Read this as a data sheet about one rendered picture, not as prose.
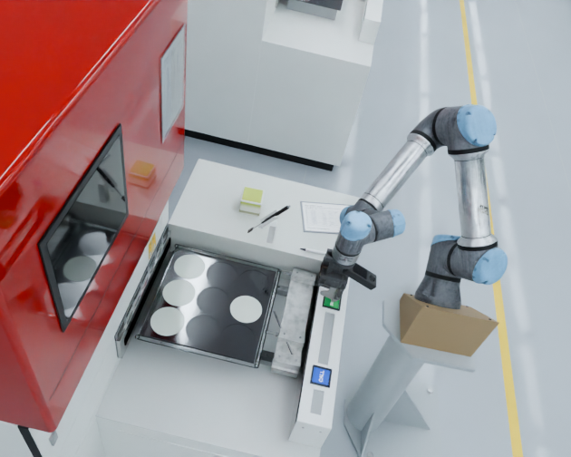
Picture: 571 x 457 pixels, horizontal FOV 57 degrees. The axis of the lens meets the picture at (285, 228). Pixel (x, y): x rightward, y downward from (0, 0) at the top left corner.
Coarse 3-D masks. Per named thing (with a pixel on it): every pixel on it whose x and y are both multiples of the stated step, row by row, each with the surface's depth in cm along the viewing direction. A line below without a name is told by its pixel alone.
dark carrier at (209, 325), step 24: (216, 264) 176; (240, 264) 178; (216, 288) 170; (240, 288) 171; (264, 288) 173; (192, 312) 162; (216, 312) 164; (264, 312) 166; (168, 336) 155; (192, 336) 157; (216, 336) 158; (240, 336) 159
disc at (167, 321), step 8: (160, 312) 160; (168, 312) 161; (176, 312) 161; (152, 320) 158; (160, 320) 159; (168, 320) 159; (176, 320) 159; (184, 320) 160; (152, 328) 156; (160, 328) 157; (168, 328) 157; (176, 328) 158
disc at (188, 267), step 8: (184, 256) 176; (192, 256) 177; (176, 264) 173; (184, 264) 174; (192, 264) 174; (200, 264) 175; (176, 272) 171; (184, 272) 172; (192, 272) 172; (200, 272) 173
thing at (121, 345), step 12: (168, 240) 177; (168, 252) 181; (156, 264) 168; (156, 276) 172; (144, 288) 160; (144, 300) 166; (132, 312) 154; (132, 324) 159; (120, 336) 148; (120, 348) 150
